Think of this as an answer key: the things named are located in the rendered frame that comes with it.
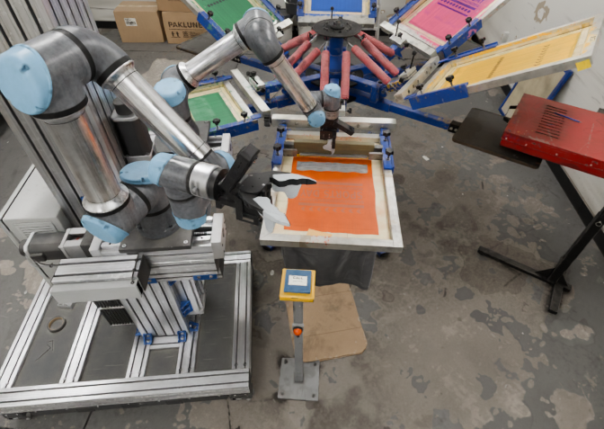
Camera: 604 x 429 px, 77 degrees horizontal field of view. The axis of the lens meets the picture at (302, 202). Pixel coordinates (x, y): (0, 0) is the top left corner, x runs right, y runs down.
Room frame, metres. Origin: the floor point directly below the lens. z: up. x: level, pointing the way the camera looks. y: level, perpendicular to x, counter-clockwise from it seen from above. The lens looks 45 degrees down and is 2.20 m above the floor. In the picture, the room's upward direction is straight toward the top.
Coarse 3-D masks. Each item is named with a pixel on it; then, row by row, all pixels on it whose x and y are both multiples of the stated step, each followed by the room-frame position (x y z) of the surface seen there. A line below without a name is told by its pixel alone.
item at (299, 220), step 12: (300, 156) 1.59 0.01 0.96; (312, 156) 1.59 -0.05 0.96; (324, 180) 1.41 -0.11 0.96; (288, 204) 1.24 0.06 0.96; (288, 216) 1.17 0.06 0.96; (300, 216) 1.17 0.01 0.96; (312, 216) 1.17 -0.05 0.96; (324, 216) 1.17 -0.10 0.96; (288, 228) 1.09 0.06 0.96; (300, 228) 1.09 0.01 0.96; (312, 228) 1.09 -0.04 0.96; (324, 228) 1.09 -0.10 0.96
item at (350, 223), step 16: (336, 160) 1.56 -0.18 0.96; (352, 160) 1.56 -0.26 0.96; (368, 160) 1.56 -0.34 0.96; (336, 176) 1.43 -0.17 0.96; (352, 176) 1.43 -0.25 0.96; (368, 176) 1.43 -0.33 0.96; (368, 192) 1.32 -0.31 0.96; (368, 208) 1.22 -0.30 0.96; (336, 224) 1.12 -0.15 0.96; (352, 224) 1.12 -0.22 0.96; (368, 224) 1.12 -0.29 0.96
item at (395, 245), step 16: (384, 176) 1.41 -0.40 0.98; (272, 192) 1.28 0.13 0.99; (272, 240) 1.00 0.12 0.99; (288, 240) 1.00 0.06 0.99; (304, 240) 1.00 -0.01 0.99; (320, 240) 1.00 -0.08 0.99; (336, 240) 1.00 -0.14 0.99; (352, 240) 1.00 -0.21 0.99; (368, 240) 1.00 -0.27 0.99; (384, 240) 1.00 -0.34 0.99; (400, 240) 1.00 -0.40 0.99
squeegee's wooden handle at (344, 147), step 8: (296, 144) 1.58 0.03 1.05; (304, 144) 1.58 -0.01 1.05; (312, 144) 1.57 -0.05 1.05; (320, 144) 1.57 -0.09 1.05; (336, 144) 1.57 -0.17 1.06; (344, 144) 1.56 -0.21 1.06; (352, 144) 1.56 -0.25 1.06; (360, 144) 1.56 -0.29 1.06; (368, 144) 1.56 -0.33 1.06; (304, 152) 1.58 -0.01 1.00; (312, 152) 1.57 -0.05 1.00; (320, 152) 1.57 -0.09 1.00; (328, 152) 1.57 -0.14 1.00; (336, 152) 1.57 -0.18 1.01; (344, 152) 1.56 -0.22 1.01; (352, 152) 1.56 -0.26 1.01; (360, 152) 1.56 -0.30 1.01; (368, 152) 1.55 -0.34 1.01
